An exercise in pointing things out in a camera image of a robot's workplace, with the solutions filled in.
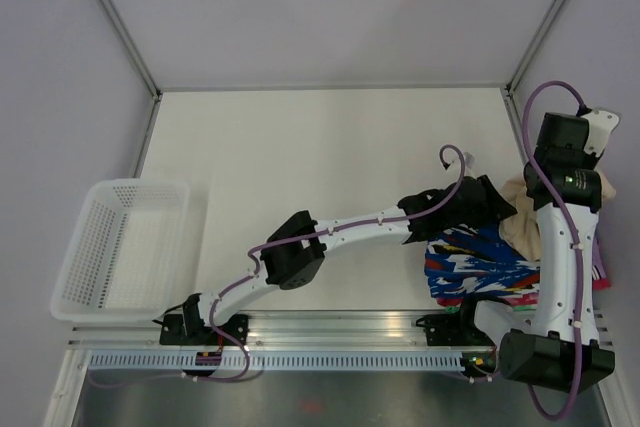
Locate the right aluminium frame post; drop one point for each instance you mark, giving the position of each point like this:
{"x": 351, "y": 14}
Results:
{"x": 541, "y": 32}

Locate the blue patterned folded trousers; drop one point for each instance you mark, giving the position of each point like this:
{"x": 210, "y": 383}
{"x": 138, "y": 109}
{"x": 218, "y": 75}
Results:
{"x": 463, "y": 261}

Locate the white perforated plastic basket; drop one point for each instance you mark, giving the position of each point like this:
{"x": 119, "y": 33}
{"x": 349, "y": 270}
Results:
{"x": 122, "y": 258}

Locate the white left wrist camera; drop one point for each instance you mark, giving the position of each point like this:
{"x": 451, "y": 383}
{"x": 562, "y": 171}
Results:
{"x": 469, "y": 160}

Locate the white slotted cable duct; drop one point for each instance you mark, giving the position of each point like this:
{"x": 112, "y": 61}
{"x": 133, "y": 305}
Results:
{"x": 235, "y": 361}

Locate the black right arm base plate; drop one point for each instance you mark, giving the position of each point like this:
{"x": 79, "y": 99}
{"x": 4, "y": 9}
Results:
{"x": 449, "y": 330}

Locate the beige trousers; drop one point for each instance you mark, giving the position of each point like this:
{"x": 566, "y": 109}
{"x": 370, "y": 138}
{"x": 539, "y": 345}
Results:
{"x": 520, "y": 231}

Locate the aluminium frame post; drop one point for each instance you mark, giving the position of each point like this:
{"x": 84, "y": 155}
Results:
{"x": 541, "y": 32}
{"x": 118, "y": 27}

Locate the aluminium mounting rail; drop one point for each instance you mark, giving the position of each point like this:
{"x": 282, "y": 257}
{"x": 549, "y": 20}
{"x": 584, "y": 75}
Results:
{"x": 281, "y": 331}

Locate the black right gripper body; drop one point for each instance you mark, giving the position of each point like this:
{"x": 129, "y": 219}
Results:
{"x": 592, "y": 162}

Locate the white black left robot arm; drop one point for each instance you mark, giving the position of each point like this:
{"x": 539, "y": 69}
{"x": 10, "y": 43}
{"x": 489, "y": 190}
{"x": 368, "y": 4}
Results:
{"x": 293, "y": 255}

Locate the left aluminium frame post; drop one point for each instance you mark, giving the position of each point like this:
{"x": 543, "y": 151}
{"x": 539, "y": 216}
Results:
{"x": 118, "y": 27}

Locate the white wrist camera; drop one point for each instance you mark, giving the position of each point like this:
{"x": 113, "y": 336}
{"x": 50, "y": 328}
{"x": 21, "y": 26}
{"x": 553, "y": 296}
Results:
{"x": 469, "y": 160}
{"x": 602, "y": 124}

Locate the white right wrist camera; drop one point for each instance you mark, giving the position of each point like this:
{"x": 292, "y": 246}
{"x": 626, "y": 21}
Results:
{"x": 602, "y": 124}

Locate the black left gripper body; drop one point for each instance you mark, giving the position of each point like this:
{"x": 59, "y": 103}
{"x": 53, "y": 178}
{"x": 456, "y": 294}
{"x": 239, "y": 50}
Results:
{"x": 487, "y": 214}

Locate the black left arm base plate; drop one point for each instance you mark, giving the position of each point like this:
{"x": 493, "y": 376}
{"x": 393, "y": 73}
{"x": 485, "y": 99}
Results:
{"x": 174, "y": 333}

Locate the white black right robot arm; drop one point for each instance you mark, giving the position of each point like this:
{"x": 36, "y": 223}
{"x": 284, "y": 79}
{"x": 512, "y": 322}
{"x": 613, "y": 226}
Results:
{"x": 560, "y": 348}

